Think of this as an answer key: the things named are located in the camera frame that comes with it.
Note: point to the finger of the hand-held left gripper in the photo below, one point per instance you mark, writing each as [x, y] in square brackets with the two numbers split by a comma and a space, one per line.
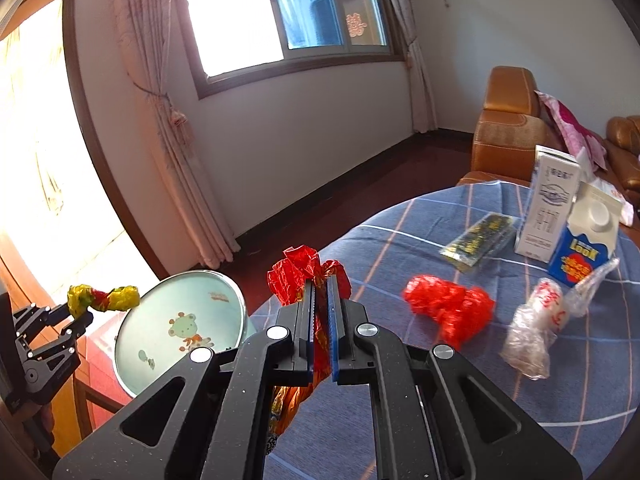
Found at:
[42, 317]
[67, 340]

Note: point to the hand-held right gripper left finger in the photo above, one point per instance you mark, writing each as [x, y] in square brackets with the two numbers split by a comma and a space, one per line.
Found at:
[314, 330]

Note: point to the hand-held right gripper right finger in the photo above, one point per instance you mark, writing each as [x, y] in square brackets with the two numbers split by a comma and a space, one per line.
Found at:
[334, 330]

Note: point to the red plastic wrapper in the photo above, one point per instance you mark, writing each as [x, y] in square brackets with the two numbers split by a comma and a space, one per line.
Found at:
[295, 270]

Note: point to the yellow wrapper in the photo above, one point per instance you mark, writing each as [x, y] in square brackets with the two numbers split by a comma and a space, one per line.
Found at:
[117, 297]

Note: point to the mint cartoon print bin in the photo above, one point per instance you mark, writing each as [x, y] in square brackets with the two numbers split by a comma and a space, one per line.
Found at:
[165, 320]

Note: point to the orange wooden cabinet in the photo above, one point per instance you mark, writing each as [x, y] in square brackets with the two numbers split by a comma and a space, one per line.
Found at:
[62, 420]

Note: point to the red crumpled plastic bag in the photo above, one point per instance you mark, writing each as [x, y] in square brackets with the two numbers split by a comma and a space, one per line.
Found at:
[450, 305]

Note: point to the green snack packet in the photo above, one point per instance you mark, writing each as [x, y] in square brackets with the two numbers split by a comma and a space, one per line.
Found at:
[480, 240]

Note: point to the clear plastic bag red print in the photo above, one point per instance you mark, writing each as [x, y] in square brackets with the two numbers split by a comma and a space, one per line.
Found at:
[530, 335]

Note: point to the pink tied curtain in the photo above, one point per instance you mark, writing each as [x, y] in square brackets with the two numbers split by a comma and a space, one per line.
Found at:
[170, 135]

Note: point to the tall white milk carton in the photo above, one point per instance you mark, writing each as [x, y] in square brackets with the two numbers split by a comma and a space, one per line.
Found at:
[545, 210]

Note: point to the blue plaid tablecloth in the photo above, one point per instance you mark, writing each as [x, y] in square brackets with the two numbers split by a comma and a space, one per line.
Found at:
[575, 385]

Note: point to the blue and white gable carton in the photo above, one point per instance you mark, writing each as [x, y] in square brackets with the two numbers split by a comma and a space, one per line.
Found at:
[580, 255]

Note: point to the pink hanging curtain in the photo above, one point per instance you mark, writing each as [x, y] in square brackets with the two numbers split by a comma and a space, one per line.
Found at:
[417, 85]

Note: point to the clear crumpled plastic bag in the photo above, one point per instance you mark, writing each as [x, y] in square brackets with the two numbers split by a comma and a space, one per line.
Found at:
[592, 285]

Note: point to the brown leather armchair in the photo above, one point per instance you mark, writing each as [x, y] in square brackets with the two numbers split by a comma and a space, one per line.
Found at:
[505, 130]

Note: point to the red window decal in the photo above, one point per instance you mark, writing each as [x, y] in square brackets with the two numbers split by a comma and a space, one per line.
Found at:
[355, 25]

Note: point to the pink floral pillow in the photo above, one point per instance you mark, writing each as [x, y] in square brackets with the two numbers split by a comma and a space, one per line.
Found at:
[565, 120]

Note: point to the sliding glass window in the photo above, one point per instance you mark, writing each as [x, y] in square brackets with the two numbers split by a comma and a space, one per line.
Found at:
[320, 10]

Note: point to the brown leather sofa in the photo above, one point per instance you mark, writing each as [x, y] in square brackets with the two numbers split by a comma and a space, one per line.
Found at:
[625, 135]

